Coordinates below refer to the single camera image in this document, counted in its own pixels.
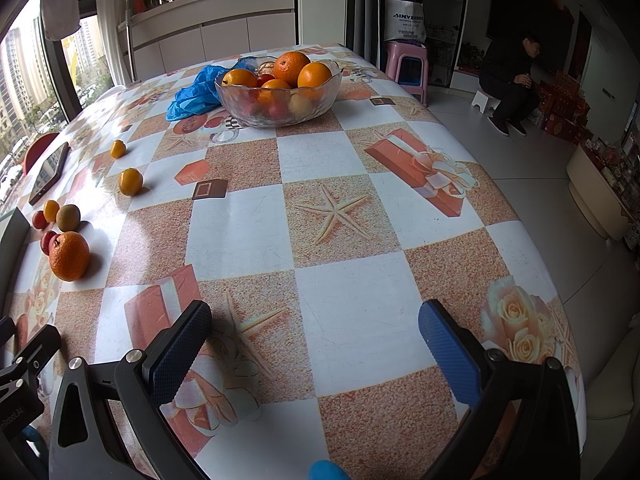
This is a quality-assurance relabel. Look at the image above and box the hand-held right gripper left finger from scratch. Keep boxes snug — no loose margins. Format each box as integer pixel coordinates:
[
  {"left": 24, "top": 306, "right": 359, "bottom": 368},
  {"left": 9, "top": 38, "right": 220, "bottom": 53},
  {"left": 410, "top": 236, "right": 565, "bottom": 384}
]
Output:
[{"left": 48, "top": 300, "right": 213, "bottom": 480}]

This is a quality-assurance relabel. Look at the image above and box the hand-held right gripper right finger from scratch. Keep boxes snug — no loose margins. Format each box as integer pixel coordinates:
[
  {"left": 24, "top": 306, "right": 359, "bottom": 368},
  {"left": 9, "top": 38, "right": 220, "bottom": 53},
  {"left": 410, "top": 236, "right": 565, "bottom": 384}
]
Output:
[{"left": 417, "top": 299, "right": 581, "bottom": 480}]

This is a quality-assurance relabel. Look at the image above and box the large orange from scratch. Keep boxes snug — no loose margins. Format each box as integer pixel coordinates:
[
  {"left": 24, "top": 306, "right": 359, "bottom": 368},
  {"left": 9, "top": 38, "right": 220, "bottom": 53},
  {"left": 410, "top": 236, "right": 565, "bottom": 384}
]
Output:
[{"left": 48, "top": 231, "right": 91, "bottom": 282}]

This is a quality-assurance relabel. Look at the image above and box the brown kiwi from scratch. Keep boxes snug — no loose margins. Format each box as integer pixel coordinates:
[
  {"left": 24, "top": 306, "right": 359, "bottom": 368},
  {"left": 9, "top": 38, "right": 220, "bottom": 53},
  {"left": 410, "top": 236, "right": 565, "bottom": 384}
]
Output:
[{"left": 56, "top": 204, "right": 82, "bottom": 232}]

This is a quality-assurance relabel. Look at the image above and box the clear glass bowl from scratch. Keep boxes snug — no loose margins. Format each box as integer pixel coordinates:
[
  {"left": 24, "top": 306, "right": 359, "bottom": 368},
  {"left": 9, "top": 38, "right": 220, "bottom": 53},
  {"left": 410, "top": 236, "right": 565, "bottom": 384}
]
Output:
[{"left": 214, "top": 56, "right": 343, "bottom": 129}]

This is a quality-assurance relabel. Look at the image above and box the person's left hand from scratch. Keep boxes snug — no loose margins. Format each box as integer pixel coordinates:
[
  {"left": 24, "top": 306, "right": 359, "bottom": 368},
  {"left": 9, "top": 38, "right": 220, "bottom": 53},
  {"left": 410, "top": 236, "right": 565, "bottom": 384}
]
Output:
[{"left": 22, "top": 422, "right": 43, "bottom": 456}]

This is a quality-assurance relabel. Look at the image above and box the person's right hand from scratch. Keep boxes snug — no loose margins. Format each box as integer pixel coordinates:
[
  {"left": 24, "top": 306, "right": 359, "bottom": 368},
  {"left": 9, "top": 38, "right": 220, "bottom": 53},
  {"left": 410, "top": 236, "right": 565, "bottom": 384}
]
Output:
[{"left": 308, "top": 460, "right": 351, "bottom": 480}]

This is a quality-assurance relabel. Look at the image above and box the dark grey panel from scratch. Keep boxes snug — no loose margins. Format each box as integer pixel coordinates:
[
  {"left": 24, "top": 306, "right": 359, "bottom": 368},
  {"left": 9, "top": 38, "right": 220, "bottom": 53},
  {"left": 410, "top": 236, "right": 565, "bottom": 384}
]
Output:
[{"left": 0, "top": 207, "right": 31, "bottom": 311}]

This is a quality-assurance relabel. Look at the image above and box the white sofa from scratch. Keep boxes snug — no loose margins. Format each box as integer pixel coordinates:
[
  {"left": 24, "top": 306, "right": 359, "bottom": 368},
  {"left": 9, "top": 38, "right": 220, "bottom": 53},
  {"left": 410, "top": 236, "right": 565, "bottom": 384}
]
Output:
[{"left": 580, "top": 317, "right": 640, "bottom": 421}]

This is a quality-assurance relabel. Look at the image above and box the round white stand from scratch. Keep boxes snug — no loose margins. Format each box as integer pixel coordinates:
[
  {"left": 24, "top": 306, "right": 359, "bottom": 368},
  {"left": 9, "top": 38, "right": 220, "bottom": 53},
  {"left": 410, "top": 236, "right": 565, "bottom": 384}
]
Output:
[{"left": 566, "top": 145, "right": 636, "bottom": 241}]

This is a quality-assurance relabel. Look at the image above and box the pile of packaged goods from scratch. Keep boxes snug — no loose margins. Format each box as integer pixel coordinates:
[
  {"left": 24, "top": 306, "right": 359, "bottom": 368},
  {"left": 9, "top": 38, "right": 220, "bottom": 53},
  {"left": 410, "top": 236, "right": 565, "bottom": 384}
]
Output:
[{"left": 582, "top": 135, "right": 640, "bottom": 211}]

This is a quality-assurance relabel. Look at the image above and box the small white stool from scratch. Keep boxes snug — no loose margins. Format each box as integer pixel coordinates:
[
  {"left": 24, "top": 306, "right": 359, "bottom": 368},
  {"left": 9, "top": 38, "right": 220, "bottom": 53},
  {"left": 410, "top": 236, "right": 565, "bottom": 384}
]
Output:
[{"left": 471, "top": 89, "right": 503, "bottom": 111}]

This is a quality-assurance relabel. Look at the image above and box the blue plastic bag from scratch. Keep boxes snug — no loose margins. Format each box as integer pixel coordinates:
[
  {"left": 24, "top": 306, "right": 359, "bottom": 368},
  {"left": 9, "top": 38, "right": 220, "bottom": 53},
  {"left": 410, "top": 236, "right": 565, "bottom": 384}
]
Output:
[{"left": 166, "top": 56, "right": 258, "bottom": 122}]

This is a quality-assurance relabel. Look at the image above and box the stack of red gift boxes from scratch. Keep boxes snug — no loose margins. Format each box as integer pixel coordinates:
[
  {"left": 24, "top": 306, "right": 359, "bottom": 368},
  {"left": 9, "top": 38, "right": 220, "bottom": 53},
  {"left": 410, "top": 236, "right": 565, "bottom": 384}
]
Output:
[{"left": 530, "top": 71, "right": 593, "bottom": 143}]

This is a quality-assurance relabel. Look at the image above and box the potted plant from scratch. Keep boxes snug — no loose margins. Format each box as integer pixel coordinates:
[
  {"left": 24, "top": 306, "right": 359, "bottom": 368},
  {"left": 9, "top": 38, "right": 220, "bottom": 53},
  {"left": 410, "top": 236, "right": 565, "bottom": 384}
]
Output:
[{"left": 457, "top": 42, "right": 488, "bottom": 71}]

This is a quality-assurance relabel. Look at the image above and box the pink plastic stool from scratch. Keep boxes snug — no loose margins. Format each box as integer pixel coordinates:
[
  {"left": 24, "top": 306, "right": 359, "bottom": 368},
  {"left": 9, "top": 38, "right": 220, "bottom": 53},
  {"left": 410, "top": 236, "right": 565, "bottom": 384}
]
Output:
[{"left": 384, "top": 41, "right": 430, "bottom": 107}]

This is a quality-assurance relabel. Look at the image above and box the hanging grey towel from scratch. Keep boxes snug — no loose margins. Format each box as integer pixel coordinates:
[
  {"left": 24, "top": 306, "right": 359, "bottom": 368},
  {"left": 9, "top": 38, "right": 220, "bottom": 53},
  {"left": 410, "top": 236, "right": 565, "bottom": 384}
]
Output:
[{"left": 40, "top": 0, "right": 82, "bottom": 42}]

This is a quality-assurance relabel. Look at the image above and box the white cabinet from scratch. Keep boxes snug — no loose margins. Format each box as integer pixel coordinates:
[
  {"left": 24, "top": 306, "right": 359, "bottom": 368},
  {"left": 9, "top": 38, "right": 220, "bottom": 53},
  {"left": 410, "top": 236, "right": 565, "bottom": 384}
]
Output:
[{"left": 117, "top": 0, "right": 301, "bottom": 83}]

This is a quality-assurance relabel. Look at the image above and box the white shopping bag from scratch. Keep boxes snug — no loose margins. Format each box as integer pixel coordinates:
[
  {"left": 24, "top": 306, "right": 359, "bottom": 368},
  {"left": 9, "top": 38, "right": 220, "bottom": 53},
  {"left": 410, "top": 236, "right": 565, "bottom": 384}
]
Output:
[{"left": 384, "top": 0, "right": 427, "bottom": 45}]

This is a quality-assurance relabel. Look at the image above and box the glass door shelf unit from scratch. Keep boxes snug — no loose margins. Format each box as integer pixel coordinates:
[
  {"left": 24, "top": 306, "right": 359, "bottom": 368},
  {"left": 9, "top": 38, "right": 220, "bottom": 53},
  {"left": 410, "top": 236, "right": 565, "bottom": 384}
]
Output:
[{"left": 382, "top": 0, "right": 471, "bottom": 88}]

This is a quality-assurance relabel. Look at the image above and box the grey curtain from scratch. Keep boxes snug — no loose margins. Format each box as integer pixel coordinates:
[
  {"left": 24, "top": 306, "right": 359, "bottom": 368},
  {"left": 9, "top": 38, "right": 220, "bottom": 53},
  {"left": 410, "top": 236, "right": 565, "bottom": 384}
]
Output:
[{"left": 345, "top": 0, "right": 386, "bottom": 68}]

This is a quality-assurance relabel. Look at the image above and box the black wall screen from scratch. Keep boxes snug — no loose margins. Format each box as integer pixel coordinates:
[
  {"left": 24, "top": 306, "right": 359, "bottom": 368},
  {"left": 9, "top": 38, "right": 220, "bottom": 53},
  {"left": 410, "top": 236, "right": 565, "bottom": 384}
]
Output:
[{"left": 485, "top": 0, "right": 576, "bottom": 76}]

